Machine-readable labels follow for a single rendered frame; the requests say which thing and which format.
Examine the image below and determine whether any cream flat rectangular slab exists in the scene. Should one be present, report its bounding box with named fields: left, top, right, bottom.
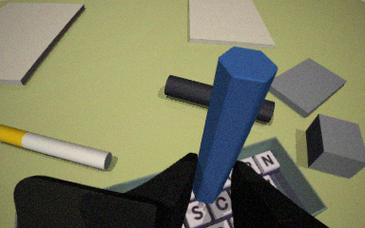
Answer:
left=0, top=2, right=85, bottom=86

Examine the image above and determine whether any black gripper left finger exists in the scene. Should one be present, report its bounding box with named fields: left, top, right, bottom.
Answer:
left=13, top=153, right=198, bottom=228

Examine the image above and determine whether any grey cube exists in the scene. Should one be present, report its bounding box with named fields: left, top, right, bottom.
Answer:
left=305, top=114, right=365, bottom=179

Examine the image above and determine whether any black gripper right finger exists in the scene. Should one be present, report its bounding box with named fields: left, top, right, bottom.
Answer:
left=231, top=160, right=329, bottom=228

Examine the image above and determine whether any white cylinder with yellow end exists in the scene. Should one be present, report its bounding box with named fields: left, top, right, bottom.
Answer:
left=0, top=124, right=112, bottom=170

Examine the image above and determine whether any grey flat square slab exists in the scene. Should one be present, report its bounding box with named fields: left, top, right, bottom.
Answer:
left=268, top=58, right=346, bottom=119

